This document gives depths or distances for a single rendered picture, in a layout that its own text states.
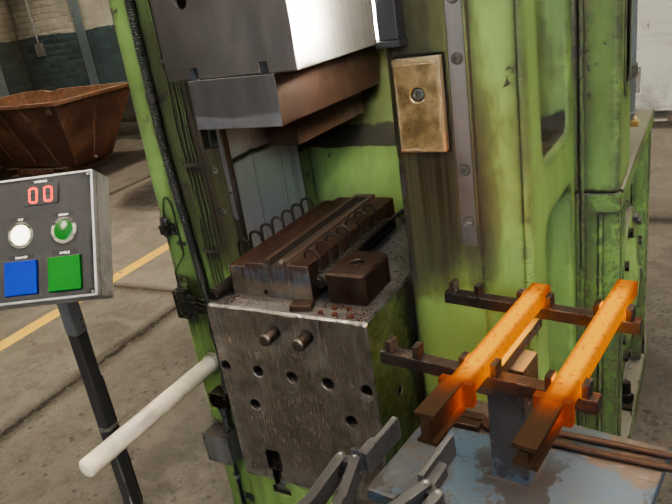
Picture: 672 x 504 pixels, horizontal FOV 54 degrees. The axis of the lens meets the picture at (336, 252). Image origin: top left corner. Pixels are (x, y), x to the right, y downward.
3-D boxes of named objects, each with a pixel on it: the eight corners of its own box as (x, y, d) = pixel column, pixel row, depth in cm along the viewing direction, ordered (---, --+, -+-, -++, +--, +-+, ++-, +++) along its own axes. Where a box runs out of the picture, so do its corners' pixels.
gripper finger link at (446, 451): (417, 474, 71) (423, 476, 71) (447, 432, 76) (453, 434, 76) (421, 494, 73) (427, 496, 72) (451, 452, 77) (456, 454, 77)
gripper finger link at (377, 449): (370, 474, 77) (365, 472, 77) (402, 435, 81) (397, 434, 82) (366, 454, 75) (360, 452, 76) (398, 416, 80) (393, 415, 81)
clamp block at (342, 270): (367, 307, 126) (363, 276, 124) (329, 303, 130) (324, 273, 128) (392, 280, 136) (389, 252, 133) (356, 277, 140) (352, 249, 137)
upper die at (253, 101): (283, 126, 119) (273, 73, 116) (198, 130, 129) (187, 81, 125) (379, 83, 152) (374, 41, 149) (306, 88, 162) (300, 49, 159)
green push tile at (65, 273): (80, 288, 140) (79, 253, 141) (48, 292, 141) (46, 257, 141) (85, 289, 142) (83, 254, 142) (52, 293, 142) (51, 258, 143)
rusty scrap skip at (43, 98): (78, 184, 687) (53, 102, 656) (-37, 184, 773) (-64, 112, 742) (153, 153, 785) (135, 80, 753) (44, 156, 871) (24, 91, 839)
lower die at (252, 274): (313, 301, 132) (307, 262, 129) (234, 292, 142) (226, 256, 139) (396, 226, 165) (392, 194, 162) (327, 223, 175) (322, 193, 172)
